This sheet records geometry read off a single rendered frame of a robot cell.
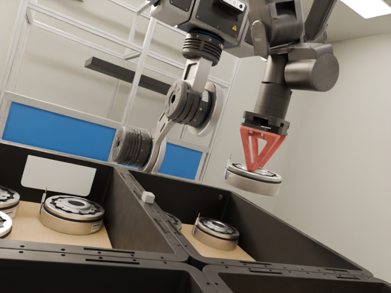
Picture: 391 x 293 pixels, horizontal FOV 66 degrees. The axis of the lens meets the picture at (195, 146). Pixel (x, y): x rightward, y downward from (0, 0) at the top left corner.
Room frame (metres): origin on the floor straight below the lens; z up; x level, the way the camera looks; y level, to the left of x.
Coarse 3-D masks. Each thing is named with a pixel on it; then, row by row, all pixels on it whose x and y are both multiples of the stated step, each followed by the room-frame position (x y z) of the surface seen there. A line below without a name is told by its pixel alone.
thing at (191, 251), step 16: (128, 176) 0.57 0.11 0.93; (160, 176) 0.67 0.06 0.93; (160, 208) 0.43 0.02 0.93; (256, 208) 0.66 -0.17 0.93; (288, 224) 0.58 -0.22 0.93; (192, 256) 0.30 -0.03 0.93; (336, 256) 0.47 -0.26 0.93; (320, 272) 0.36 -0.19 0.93; (336, 272) 0.38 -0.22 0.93; (352, 272) 0.40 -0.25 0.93; (368, 272) 0.42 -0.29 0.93
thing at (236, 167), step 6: (234, 168) 0.52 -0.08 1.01; (240, 168) 0.54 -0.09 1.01; (246, 174) 0.51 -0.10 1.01; (252, 174) 0.50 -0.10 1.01; (258, 174) 0.51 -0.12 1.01; (264, 174) 0.52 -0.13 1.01; (270, 174) 0.54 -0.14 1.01; (276, 174) 0.56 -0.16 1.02; (270, 180) 0.51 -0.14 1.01; (276, 180) 0.52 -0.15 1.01
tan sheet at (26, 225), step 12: (24, 204) 0.54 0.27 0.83; (36, 204) 0.56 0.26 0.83; (24, 216) 0.50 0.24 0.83; (36, 216) 0.51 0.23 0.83; (12, 228) 0.44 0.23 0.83; (24, 228) 0.45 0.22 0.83; (36, 228) 0.47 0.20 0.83; (48, 228) 0.48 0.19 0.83; (24, 240) 0.42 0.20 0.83; (36, 240) 0.43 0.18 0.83; (48, 240) 0.44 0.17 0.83; (60, 240) 0.45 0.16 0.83; (72, 240) 0.46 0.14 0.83; (84, 240) 0.48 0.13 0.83; (96, 240) 0.49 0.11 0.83; (108, 240) 0.50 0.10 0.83
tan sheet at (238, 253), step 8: (184, 224) 0.70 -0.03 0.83; (184, 232) 0.65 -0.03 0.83; (192, 240) 0.62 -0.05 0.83; (200, 248) 0.59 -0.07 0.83; (208, 248) 0.60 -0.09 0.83; (240, 248) 0.66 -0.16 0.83; (208, 256) 0.56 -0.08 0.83; (216, 256) 0.57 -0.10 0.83; (224, 256) 0.58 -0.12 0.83; (232, 256) 0.60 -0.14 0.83; (240, 256) 0.61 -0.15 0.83; (248, 256) 0.62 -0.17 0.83
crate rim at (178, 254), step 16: (0, 144) 0.53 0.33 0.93; (80, 160) 0.59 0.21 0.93; (144, 208) 0.41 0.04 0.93; (160, 224) 0.36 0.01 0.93; (0, 240) 0.22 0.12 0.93; (16, 240) 0.23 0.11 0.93; (176, 240) 0.33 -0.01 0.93; (112, 256) 0.25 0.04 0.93; (128, 256) 0.26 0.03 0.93; (144, 256) 0.27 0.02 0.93; (160, 256) 0.27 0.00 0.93; (176, 256) 0.29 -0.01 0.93
